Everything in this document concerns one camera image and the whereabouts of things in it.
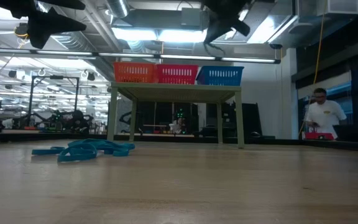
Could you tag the black aluminium table frame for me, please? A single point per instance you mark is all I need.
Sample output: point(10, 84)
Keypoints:
point(322, 144)

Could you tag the black cabinet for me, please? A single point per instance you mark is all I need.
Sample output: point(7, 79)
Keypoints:
point(250, 118)

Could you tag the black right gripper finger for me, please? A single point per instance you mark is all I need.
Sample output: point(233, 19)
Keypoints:
point(222, 27)
point(213, 26)

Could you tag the person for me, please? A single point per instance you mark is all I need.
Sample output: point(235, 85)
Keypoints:
point(325, 115)
point(177, 126)

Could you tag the pale green small riser table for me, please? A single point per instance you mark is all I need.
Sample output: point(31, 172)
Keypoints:
point(166, 91)

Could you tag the black neighbouring robot arm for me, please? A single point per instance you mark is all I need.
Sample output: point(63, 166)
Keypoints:
point(73, 119)

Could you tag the silver ventilation duct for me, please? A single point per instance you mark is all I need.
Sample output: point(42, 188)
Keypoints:
point(118, 7)

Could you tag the red plastic basket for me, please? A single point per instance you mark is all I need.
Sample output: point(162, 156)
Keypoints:
point(176, 74)

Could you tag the LED light bar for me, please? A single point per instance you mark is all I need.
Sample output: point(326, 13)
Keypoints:
point(129, 55)

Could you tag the white ceiling air unit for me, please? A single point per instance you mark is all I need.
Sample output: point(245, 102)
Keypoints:
point(343, 7)

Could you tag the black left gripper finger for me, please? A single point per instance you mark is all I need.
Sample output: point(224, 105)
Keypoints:
point(64, 3)
point(45, 28)

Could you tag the black ceiling spot lamp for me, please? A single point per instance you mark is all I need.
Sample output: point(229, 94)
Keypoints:
point(12, 74)
point(91, 76)

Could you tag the red cart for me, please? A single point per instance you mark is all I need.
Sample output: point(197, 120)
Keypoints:
point(319, 136)

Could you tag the orange plastic basket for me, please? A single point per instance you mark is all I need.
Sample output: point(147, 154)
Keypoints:
point(134, 73)

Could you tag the black neighbouring rig frame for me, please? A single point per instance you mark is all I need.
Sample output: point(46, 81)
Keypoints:
point(31, 99)

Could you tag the blue plastic basket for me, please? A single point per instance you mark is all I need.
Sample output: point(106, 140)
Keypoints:
point(219, 76)

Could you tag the black security camera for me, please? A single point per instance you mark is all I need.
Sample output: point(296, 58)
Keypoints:
point(275, 46)

